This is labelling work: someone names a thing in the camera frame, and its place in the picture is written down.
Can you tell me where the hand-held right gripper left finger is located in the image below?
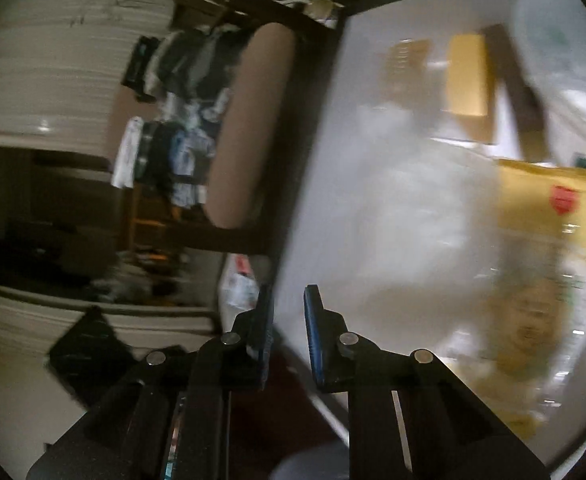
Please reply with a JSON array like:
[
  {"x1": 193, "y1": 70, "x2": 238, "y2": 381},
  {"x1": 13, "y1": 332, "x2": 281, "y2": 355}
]
[{"x1": 25, "y1": 284, "x2": 276, "y2": 480}]

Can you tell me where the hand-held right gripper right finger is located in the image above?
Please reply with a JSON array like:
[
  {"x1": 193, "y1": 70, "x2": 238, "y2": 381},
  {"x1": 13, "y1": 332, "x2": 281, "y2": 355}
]
[{"x1": 303, "y1": 284, "x2": 550, "y2": 480}]

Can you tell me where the yellow clear snack bag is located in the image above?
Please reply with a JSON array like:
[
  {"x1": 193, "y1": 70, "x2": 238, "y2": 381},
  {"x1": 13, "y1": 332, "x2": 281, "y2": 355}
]
[{"x1": 443, "y1": 157, "x2": 586, "y2": 441}]

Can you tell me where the clear round plastic container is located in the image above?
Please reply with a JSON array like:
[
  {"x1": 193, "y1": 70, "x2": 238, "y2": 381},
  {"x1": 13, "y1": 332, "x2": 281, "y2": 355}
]
[{"x1": 513, "y1": 0, "x2": 586, "y2": 171}]

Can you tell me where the black flat bag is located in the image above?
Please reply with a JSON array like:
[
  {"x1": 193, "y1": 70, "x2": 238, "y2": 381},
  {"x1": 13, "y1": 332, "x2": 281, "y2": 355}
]
[{"x1": 48, "y1": 306, "x2": 138, "y2": 408}]

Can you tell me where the brown padded armchair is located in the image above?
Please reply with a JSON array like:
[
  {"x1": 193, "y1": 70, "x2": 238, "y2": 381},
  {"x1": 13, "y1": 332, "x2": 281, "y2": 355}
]
[{"x1": 173, "y1": 0, "x2": 346, "y2": 256}]

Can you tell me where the pile of folded clothes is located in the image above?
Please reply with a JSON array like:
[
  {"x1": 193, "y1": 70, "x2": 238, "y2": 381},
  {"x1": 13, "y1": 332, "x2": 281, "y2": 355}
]
[{"x1": 110, "y1": 27, "x2": 251, "y2": 211}]

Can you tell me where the gold rectangular box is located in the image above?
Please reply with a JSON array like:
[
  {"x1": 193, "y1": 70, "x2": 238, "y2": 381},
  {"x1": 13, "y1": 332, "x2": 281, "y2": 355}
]
[{"x1": 443, "y1": 32, "x2": 496, "y2": 143}]

